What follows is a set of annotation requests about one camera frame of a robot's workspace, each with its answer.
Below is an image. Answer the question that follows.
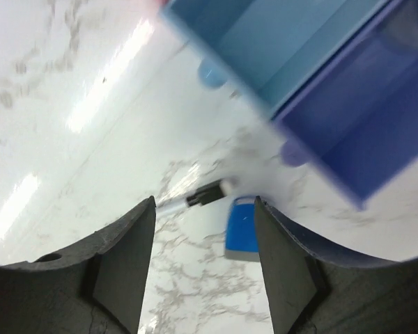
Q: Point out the blue pencil sharpener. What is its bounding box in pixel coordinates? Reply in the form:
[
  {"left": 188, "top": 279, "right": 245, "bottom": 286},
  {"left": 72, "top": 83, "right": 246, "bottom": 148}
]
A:
[{"left": 224, "top": 196, "right": 260, "bottom": 262}]

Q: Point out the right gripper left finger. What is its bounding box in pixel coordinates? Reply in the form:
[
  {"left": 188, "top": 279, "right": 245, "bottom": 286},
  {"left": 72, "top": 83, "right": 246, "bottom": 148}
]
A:
[{"left": 0, "top": 198, "right": 156, "bottom": 333}]

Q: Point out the purple blue bin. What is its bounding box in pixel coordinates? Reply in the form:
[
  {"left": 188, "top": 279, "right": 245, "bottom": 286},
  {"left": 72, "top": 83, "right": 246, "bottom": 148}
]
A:
[{"left": 274, "top": 1, "right": 418, "bottom": 208}]

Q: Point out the black capped pen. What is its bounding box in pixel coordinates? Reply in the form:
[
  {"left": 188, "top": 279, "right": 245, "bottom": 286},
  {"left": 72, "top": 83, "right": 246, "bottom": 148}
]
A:
[{"left": 156, "top": 177, "right": 238, "bottom": 218}]

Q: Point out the light blue bin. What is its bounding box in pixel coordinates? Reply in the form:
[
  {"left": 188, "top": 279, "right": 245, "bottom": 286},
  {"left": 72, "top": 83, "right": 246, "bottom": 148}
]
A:
[{"left": 161, "top": 0, "right": 388, "bottom": 119}]

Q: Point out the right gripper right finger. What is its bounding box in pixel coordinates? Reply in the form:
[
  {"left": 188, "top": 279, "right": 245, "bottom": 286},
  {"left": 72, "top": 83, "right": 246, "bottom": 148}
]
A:
[{"left": 254, "top": 198, "right": 418, "bottom": 333}]

